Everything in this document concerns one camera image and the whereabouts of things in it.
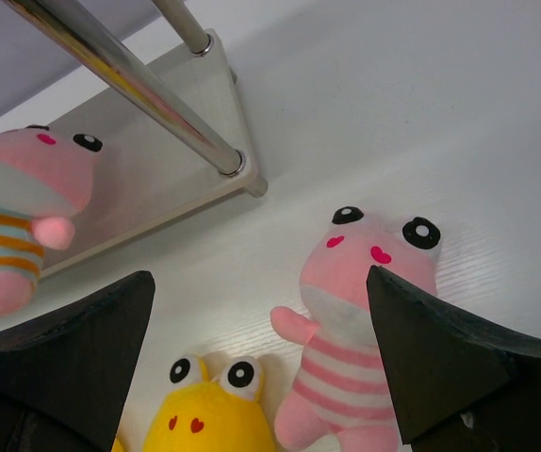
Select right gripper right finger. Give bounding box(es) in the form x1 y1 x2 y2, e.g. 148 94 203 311
367 266 541 451

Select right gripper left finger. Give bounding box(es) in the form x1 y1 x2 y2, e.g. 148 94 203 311
0 271 156 451

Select yellow toy pink stripes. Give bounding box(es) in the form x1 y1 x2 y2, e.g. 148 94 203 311
112 352 276 452

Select pink toy orange striped shirt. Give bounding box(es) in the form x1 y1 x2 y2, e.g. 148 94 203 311
0 125 104 316

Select white two-tier shelf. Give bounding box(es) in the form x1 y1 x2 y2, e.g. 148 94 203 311
0 1 262 277

